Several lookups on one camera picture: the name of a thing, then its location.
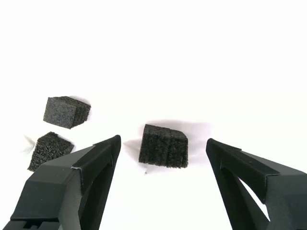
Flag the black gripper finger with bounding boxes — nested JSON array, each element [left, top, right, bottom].
[[206, 138, 307, 230], [11, 135, 121, 230]]

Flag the black foam cube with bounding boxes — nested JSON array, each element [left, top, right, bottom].
[[43, 96, 92, 130], [138, 124, 189, 170], [26, 131, 75, 173]]

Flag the white foam cube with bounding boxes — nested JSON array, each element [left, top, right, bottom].
[[122, 138, 140, 156], [20, 134, 36, 155]]

